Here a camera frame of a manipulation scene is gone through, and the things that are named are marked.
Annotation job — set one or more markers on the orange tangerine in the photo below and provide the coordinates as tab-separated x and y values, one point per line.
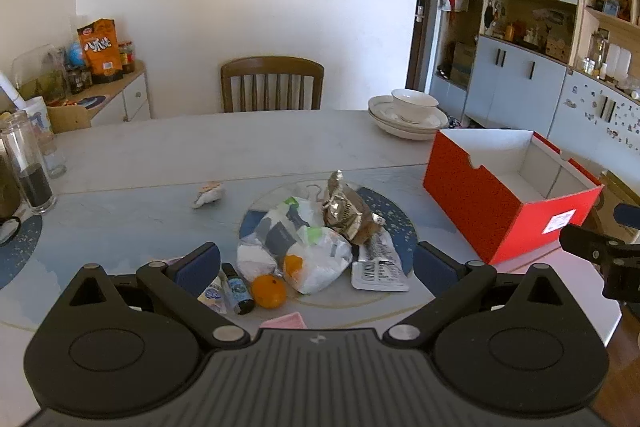
268	292

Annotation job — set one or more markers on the tall glass jar dark contents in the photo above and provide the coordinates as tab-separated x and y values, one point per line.
32	177

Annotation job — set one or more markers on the white green plastic bag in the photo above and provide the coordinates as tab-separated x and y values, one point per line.
320	257

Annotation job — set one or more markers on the blue mountain print table mat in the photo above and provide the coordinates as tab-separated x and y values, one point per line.
135	227

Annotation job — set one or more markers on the brown cardboard box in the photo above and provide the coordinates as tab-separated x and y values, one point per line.
464	64

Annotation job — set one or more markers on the red cardboard box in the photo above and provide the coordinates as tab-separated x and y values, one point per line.
465	202

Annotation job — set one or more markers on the white ceramic plate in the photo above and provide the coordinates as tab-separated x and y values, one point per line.
405	134

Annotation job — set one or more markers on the clear plastic tank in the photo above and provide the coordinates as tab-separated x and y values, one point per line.
37	74

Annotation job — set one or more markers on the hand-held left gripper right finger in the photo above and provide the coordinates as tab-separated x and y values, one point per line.
435	269

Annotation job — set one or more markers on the orange bottle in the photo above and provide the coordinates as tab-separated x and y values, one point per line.
509	32

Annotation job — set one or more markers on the small drinking glass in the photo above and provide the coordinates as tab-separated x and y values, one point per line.
55	157

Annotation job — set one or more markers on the stack of white plates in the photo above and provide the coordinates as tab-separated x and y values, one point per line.
380	112

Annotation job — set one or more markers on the orange snack bag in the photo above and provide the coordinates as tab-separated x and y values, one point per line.
102	49

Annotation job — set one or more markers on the white paper roll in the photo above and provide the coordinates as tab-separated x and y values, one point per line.
10	89

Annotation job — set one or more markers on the white ceramic bowl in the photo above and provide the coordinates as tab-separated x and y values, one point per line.
414	104

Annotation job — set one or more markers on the grey marble desktop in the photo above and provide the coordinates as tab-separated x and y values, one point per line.
200	142

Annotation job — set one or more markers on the gold foil wrapper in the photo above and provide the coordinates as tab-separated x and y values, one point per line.
345	212

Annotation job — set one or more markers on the crumpled white red wrapper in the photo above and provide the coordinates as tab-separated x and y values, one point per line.
209	196

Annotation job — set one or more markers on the silver door lock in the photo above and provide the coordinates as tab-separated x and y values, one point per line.
420	13

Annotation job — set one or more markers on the white wooden side cabinet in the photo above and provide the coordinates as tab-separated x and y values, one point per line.
130	99

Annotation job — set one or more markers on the printed tissue box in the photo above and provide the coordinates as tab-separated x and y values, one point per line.
557	48

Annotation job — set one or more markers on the white barcode packet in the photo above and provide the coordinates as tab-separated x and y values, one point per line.
377	274

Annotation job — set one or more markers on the small blue bottle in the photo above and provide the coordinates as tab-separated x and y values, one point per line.
240	292

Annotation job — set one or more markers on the round blue coaster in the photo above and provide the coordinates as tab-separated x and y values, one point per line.
90	101

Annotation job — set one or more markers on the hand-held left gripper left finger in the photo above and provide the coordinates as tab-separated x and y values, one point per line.
200	264

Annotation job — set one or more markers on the red lid sauce jar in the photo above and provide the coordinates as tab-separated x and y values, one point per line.
127	57

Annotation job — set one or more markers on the white blue print packet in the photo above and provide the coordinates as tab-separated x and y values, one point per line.
215	294

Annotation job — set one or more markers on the white tissue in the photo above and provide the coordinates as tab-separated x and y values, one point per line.
256	259

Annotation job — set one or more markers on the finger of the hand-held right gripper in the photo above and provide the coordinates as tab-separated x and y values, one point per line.
585	244
628	213

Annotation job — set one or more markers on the pink card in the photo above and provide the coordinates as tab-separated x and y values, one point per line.
285	322

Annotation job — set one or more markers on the light wooden box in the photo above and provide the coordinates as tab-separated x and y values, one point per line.
70	119

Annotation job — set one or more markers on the white printed cup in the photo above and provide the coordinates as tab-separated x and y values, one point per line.
37	114

